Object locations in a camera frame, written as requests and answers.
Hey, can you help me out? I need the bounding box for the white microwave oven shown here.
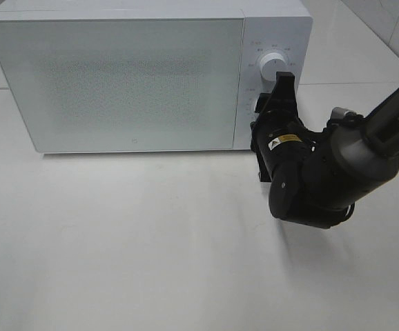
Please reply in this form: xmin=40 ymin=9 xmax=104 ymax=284
xmin=0 ymin=1 xmax=313 ymax=154

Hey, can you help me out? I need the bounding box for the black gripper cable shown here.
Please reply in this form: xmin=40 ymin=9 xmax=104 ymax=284
xmin=337 ymin=203 xmax=358 ymax=221

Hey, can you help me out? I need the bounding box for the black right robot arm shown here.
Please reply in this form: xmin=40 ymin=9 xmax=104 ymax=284
xmin=251 ymin=72 xmax=399 ymax=229

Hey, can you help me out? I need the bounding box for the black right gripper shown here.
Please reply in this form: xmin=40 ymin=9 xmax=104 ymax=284
xmin=251 ymin=71 xmax=306 ymax=183

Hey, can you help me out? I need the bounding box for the white microwave door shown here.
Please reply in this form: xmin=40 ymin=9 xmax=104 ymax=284
xmin=0 ymin=19 xmax=243 ymax=153

